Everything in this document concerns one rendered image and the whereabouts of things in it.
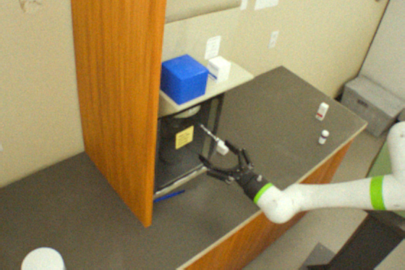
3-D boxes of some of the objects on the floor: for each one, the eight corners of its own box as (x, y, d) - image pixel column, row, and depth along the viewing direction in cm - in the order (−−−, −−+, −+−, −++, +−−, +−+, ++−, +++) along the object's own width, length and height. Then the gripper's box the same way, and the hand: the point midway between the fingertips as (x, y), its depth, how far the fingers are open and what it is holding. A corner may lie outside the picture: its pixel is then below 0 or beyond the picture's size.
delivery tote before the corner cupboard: (334, 108, 372) (344, 84, 351) (352, 97, 395) (362, 74, 373) (378, 141, 339) (391, 117, 318) (394, 127, 362) (408, 103, 340)
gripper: (275, 161, 135) (236, 129, 146) (229, 192, 121) (189, 155, 132) (270, 174, 140) (233, 142, 151) (225, 205, 126) (186, 168, 137)
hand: (214, 150), depth 141 cm, fingers open, 13 cm apart
